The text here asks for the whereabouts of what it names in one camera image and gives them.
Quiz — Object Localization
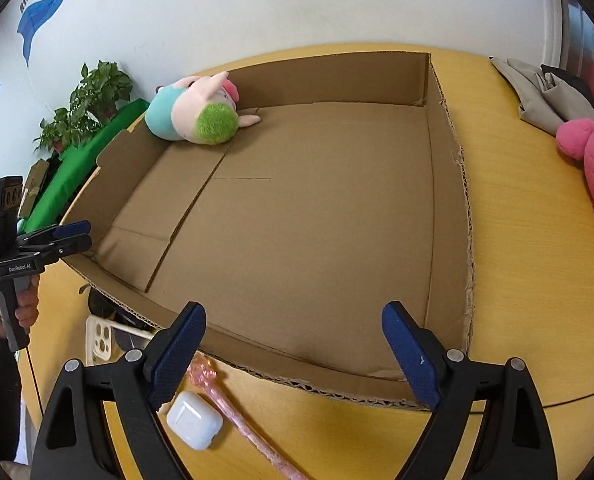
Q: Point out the black cloth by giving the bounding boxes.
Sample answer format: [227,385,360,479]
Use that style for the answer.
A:
[541,64,594,116]

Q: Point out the black sunglasses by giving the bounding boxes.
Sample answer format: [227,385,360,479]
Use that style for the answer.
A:
[88,287,150,356]

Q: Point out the person's left hand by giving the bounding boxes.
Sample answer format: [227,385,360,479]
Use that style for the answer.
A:
[0,277,40,341]

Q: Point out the white earbud case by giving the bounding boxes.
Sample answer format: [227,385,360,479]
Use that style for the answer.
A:
[166,391,224,451]

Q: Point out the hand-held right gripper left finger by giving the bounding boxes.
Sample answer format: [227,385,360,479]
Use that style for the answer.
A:
[31,301,208,480]

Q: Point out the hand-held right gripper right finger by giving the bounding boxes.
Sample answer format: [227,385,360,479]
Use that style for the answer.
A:
[381,301,559,480]

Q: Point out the green cloth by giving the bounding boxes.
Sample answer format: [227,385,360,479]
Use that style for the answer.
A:
[27,99,150,233]

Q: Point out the glass partition with metal frame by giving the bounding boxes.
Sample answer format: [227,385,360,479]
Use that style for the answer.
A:
[537,0,594,111]

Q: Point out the brown cardboard box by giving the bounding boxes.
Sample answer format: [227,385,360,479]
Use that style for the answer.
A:
[57,51,478,411]

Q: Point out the pig plush with green hair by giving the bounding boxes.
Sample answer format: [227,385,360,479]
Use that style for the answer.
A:
[144,72,263,146]

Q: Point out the pink pen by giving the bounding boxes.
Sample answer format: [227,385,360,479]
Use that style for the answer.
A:
[187,352,308,480]

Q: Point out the green potted plant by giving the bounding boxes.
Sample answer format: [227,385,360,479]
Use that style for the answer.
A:
[33,61,135,153]

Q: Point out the small brown cardboard package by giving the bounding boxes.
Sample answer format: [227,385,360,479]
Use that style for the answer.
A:
[18,160,48,218]

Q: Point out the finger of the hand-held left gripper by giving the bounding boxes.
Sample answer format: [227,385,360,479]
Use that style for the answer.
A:
[19,234,94,267]
[17,220,92,247]

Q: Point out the grey cloth bag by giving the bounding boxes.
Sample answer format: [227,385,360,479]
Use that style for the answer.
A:
[490,56,594,136]

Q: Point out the blue ribbon wall decal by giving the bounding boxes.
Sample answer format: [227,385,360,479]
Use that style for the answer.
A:
[17,0,82,66]

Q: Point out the clear phone case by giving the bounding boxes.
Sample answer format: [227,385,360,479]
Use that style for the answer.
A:
[84,315,158,367]

